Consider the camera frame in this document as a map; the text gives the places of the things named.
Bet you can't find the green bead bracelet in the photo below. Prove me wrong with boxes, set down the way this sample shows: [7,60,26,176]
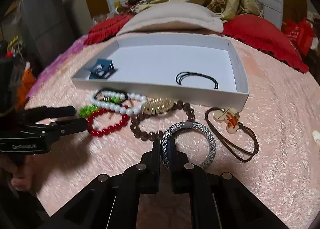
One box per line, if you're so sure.
[78,96,121,119]

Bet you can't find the silver woven bangle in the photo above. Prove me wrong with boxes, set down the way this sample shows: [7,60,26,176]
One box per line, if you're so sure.
[160,121,217,169]

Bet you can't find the dark brown bead bracelet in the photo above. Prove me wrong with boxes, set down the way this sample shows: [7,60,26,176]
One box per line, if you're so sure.
[130,100,196,142]

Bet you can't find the red bead bracelet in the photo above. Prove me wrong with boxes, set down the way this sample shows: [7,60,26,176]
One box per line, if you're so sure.
[86,106,131,138]

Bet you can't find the blue hair claw clip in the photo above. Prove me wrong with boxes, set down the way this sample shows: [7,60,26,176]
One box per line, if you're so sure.
[85,59,117,80]

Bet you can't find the brown hair tie with flower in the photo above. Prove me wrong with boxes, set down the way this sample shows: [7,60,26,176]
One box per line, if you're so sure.
[204,107,260,163]

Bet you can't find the black cord with charm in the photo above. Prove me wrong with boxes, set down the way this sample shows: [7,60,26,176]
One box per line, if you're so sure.
[93,88,129,104]

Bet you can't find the white bead necklace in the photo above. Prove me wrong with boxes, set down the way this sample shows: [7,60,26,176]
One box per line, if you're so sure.
[89,90,148,116]

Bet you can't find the gold spiral hair tie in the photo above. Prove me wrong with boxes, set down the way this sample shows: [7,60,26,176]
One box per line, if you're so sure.
[141,97,175,115]

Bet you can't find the black elastic hair ties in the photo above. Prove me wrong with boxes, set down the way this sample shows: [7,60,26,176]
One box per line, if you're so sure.
[175,71,219,90]

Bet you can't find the person's left hand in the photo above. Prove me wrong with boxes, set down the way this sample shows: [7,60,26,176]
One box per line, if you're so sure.
[1,154,34,191]

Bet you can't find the orange plastic basket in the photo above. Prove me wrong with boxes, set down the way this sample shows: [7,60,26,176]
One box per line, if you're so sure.
[15,68,36,111]

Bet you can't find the purple floral sheet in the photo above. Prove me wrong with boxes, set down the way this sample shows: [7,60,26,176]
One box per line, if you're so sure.
[26,34,88,99]

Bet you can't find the grey refrigerator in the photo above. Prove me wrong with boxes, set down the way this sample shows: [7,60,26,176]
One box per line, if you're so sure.
[17,0,75,68]

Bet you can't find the left red fringed cushion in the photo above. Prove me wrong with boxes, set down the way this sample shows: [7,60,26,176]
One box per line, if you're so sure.
[84,14,133,46]

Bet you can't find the white tassel hair stick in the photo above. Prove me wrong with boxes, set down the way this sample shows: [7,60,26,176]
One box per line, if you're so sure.
[312,130,320,147]

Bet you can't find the white cardboard box tray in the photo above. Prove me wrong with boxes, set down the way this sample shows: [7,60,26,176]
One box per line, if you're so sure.
[72,33,249,110]

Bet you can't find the right red cushion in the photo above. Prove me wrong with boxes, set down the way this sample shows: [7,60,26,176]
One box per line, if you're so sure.
[222,14,309,73]

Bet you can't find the beige pillow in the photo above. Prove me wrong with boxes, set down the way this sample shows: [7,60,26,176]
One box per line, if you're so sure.
[117,2,223,35]

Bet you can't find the red gift bag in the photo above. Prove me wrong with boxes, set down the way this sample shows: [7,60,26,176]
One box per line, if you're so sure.
[283,18,315,56]

